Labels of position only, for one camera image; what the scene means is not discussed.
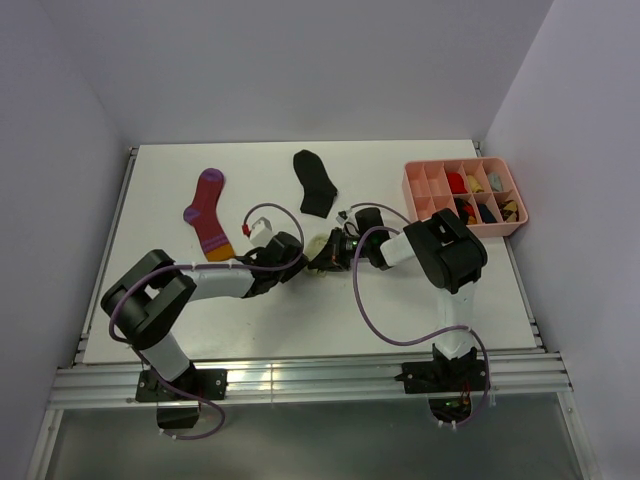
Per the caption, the yellow rolled sock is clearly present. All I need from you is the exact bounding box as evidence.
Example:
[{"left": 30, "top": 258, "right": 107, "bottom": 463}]
[{"left": 467, "top": 175, "right": 485, "bottom": 193}]

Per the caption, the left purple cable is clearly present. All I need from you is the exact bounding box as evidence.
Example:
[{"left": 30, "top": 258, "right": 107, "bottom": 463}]
[{"left": 108, "top": 202, "right": 306, "bottom": 441}]

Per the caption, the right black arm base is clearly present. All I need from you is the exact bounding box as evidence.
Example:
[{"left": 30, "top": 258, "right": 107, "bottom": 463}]
[{"left": 394, "top": 347, "right": 490, "bottom": 426}]

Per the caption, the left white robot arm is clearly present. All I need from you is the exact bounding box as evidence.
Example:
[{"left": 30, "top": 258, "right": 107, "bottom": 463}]
[{"left": 100, "top": 232, "right": 307, "bottom": 399}]

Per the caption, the argyle rolled sock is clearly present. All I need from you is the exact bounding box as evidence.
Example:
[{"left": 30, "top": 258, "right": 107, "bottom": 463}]
[{"left": 498, "top": 200, "right": 520, "bottom": 223}]

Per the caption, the black orange rolled sock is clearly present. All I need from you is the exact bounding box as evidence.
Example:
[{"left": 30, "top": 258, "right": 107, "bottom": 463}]
[{"left": 454, "top": 197, "right": 477, "bottom": 225}]

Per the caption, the maroon purple orange sock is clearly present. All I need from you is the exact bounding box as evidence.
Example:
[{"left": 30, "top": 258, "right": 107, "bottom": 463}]
[{"left": 183, "top": 168, "right": 235, "bottom": 262}]

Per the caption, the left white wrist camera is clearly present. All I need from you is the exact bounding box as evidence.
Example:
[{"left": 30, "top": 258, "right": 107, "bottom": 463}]
[{"left": 242, "top": 217, "right": 274, "bottom": 247}]

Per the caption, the pale yellow sock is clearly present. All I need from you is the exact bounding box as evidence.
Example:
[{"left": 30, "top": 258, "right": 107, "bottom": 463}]
[{"left": 304, "top": 234, "right": 329, "bottom": 261}]

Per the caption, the navy rolled sock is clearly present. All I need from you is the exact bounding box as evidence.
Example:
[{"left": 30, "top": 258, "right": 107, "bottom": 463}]
[{"left": 477, "top": 203, "right": 499, "bottom": 224}]

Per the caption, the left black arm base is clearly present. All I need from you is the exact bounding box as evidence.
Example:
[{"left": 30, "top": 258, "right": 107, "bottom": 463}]
[{"left": 134, "top": 365, "right": 227, "bottom": 441}]

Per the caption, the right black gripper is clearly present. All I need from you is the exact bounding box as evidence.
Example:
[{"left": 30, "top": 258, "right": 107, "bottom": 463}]
[{"left": 309, "top": 227, "right": 372, "bottom": 271}]

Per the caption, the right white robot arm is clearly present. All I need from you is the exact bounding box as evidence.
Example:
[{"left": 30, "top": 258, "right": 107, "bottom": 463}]
[{"left": 305, "top": 203, "right": 488, "bottom": 390}]

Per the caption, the aluminium frame rail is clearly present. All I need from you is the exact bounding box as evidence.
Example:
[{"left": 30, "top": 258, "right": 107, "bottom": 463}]
[{"left": 47, "top": 351, "right": 572, "bottom": 410}]

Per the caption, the pink divided organizer box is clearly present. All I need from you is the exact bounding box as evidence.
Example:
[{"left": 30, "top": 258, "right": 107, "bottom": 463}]
[{"left": 403, "top": 157, "right": 529, "bottom": 238}]

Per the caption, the red rolled sock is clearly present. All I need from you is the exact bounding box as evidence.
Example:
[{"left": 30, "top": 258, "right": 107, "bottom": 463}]
[{"left": 446, "top": 172, "right": 467, "bottom": 195}]

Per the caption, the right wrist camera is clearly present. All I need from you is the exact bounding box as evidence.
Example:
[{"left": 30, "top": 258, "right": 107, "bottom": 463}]
[{"left": 336, "top": 209, "right": 351, "bottom": 225}]

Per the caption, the grey rolled sock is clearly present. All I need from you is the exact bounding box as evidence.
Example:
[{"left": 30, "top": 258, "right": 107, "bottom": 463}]
[{"left": 487, "top": 172, "right": 504, "bottom": 192}]

